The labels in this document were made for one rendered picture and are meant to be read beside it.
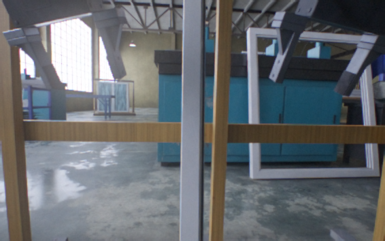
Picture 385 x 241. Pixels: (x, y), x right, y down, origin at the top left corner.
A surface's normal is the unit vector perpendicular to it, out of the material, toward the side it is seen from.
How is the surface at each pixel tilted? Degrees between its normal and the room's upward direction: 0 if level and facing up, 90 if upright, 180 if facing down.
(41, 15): 113
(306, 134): 90
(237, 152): 90
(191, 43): 82
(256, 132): 90
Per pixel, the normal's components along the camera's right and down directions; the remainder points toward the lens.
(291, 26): 0.05, 0.48
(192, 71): 0.08, -0.05
